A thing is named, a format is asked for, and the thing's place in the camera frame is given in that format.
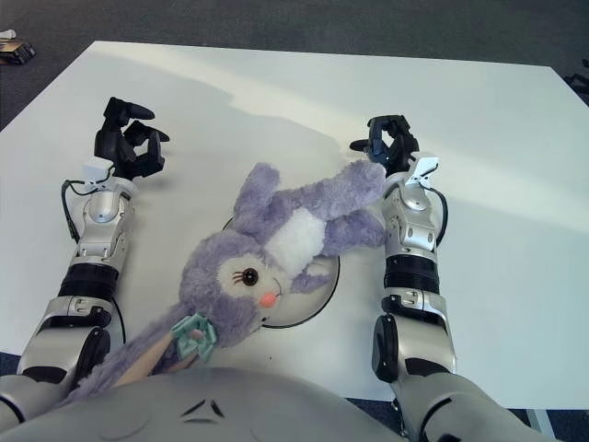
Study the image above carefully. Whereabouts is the grey robot torso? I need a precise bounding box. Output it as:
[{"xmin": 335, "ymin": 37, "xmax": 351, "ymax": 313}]
[{"xmin": 0, "ymin": 366, "xmax": 410, "ymax": 442}]

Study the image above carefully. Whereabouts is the metal table leg bracket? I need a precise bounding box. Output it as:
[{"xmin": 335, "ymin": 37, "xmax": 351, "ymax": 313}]
[{"xmin": 390, "ymin": 398, "xmax": 409, "ymax": 438}]

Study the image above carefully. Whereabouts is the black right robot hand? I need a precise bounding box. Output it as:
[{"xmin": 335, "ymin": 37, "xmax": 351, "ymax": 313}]
[{"xmin": 349, "ymin": 114, "xmax": 421, "ymax": 176}]

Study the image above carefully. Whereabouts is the white table leg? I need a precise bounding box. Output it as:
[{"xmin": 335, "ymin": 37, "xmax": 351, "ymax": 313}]
[{"xmin": 524, "ymin": 407, "xmax": 553, "ymax": 436}]

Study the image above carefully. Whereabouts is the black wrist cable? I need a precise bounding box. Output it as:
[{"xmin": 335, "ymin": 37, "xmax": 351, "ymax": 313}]
[
  {"xmin": 430, "ymin": 188, "xmax": 449, "ymax": 248},
  {"xmin": 61, "ymin": 178, "xmax": 100, "ymax": 240}
]

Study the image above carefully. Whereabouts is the purple plush bunny doll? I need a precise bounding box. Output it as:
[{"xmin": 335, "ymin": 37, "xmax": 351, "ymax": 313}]
[{"xmin": 59, "ymin": 160, "xmax": 388, "ymax": 407}]

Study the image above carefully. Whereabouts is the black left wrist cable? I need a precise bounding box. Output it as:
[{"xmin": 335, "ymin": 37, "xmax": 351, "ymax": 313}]
[{"xmin": 61, "ymin": 178, "xmax": 100, "ymax": 240}]

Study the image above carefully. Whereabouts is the white plate with black rim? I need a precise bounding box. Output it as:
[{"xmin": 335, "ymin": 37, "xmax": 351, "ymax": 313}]
[{"xmin": 223, "ymin": 215, "xmax": 341, "ymax": 329}]

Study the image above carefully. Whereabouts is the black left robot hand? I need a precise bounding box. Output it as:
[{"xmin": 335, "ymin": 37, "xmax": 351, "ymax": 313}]
[{"xmin": 94, "ymin": 97, "xmax": 170, "ymax": 181}]

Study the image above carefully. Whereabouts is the black and brown box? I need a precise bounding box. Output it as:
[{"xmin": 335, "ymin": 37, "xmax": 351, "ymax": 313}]
[{"xmin": 0, "ymin": 40, "xmax": 37, "ymax": 64}]

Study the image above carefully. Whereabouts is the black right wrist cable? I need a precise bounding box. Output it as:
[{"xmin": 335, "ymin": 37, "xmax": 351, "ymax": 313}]
[{"xmin": 430, "ymin": 188, "xmax": 449, "ymax": 248}]

